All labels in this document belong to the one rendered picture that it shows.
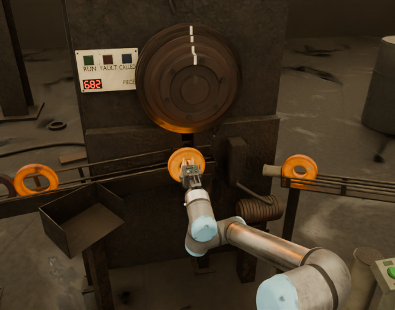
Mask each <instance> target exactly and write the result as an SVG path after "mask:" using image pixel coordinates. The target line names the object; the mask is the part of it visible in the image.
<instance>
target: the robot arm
mask: <svg viewBox="0 0 395 310"><path fill-rule="evenodd" d="M187 164H188V165H187ZM199 169H200V170H199ZM199 169H198V164H194V158H193V157H192V159H191V161H190V160H186V161H185V160H184V158H183V162H182V164H181V169H180V172H179V180H180V183H182V186H183V187H185V189H186V188H188V190H187V192H186V193H185V202H186V203H184V205H185V206H186V208H187V214H188V217H189V225H188V229H187V235H186V238H185V248H186V250H187V251H188V252H189V253H190V254H191V255H193V256H203V255H204V254H205V253H206V252H207V251H208V249H211V248H215V247H218V246H221V245H224V244H228V243H229V244H231V245H234V246H236V247H238V248H240V249H242V250H244V251H246V252H248V253H250V254H252V255H254V256H256V257H258V258H259V259H261V260H263V261H265V262H267V263H269V264H271V265H272V266H274V267H276V268H278V269H280V270H282V271H284V273H282V274H276V275H274V276H273V277H271V278H270V279H267V280H265V281H263V282H262V283H261V284H260V286H259V288H258V291H257V296H256V305H257V310H339V309H341V308H342V307H343V306H344V305H345V303H346V302H347V300H348V299H349V296H350V293H351V275H350V272H349V270H348V268H347V266H346V264H345V262H344V261H343V260H342V259H341V258H340V257H339V256H338V255H336V254H335V253H334V252H331V251H330V250H327V249H324V248H321V247H316V248H313V249H308V248H305V247H303V246H300V245H297V244H295V243H292V242H289V241H287V240H284V239H282V238H279V237H276V236H274V235H271V234H269V233H266V232H263V231H261V230H258V229H256V228H253V227H250V226H248V225H246V223H245V221H244V220H243V219H242V218H241V217H230V218H228V219H225V220H221V221H217V222H216V220H215V218H214V213H213V210H212V207H211V202H210V199H209V196H208V193H207V192H206V191H205V190H204V189H203V188H202V187H201V183H202V176H203V172H202V170H201V166H200V164H199Z"/></svg>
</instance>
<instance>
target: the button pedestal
mask: <svg viewBox="0 0 395 310"><path fill-rule="evenodd" d="M390 260H391V261H392V262H393V264H392V265H388V266H385V265H384V264H383V261H390ZM390 267H395V258H390V259H385V260H378V261H374V262H373V263H372V264H371V265H370V269H371V270H372V272H373V274H374V276H375V278H376V280H377V282H378V284H379V286H380V288H381V290H382V292H383V294H382V297H381V300H380V302H379V305H378V308H377V310H395V278H393V277H391V276H390V275H389V273H388V269H389V268H390Z"/></svg>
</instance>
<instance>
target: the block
mask: <svg viewBox="0 0 395 310"><path fill-rule="evenodd" d="M246 148H247V144H246V143H245V141H244V140H243V139H242V137H228V138H227V147H226V159H225V177H226V179H227V181H228V183H229V185H230V186H236V185H235V180H236V179H237V178H238V179H239V184H241V185H243V183H244V170H245V162H246Z"/></svg>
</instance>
